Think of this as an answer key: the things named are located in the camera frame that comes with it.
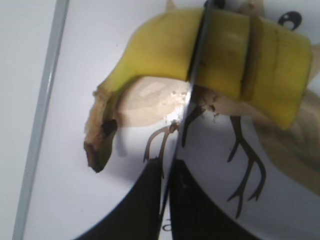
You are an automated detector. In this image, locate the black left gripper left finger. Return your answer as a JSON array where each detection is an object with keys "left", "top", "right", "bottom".
[{"left": 77, "top": 157, "right": 162, "bottom": 240}]

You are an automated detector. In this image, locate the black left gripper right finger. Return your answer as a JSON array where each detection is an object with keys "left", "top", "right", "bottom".
[{"left": 169, "top": 159, "right": 257, "bottom": 240}]

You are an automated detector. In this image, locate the white-handled kitchen knife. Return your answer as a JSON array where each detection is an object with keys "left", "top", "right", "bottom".
[{"left": 158, "top": 0, "right": 216, "bottom": 221}]

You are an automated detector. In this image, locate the yellow banana stem piece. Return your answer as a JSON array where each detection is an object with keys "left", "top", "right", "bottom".
[{"left": 83, "top": 7, "right": 204, "bottom": 173}]

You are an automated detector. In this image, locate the yellow banana middle slice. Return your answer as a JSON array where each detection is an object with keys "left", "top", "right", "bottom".
[{"left": 195, "top": 9, "right": 250, "bottom": 100}]

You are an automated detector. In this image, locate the yellow banana end slice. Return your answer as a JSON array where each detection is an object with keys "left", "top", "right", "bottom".
[{"left": 240, "top": 16, "right": 313, "bottom": 130}]

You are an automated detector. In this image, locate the white grey-rimmed cutting board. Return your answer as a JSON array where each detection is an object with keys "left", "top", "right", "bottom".
[{"left": 13, "top": 0, "right": 320, "bottom": 240}]

